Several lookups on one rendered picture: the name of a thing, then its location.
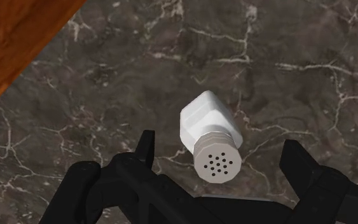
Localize white salt shaker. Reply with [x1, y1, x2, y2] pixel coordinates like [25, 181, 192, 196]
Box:
[179, 90, 244, 185]

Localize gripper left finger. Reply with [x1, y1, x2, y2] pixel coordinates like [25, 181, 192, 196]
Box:
[38, 129, 226, 224]

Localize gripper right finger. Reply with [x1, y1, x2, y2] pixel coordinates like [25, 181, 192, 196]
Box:
[279, 139, 358, 224]

